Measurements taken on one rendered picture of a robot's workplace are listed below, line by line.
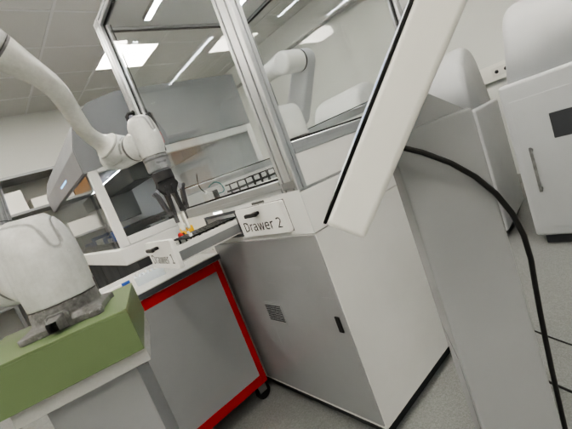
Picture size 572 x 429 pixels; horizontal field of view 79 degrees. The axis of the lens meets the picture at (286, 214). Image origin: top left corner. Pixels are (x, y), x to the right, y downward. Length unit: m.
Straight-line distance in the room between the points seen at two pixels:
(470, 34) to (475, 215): 3.67
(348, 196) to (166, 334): 1.29
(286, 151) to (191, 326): 0.89
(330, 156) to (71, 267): 0.81
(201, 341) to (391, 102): 1.42
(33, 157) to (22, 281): 4.76
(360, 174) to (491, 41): 3.81
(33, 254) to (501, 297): 0.94
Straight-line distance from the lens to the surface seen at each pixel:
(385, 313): 1.36
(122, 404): 1.02
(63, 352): 0.91
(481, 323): 0.66
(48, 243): 0.98
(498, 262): 0.63
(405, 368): 1.48
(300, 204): 1.09
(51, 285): 0.97
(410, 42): 0.39
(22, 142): 5.75
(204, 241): 1.35
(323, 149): 1.18
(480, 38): 4.17
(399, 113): 0.38
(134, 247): 2.22
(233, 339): 1.72
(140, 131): 1.36
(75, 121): 1.36
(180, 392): 1.66
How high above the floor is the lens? 1.04
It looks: 8 degrees down
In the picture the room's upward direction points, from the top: 21 degrees counter-clockwise
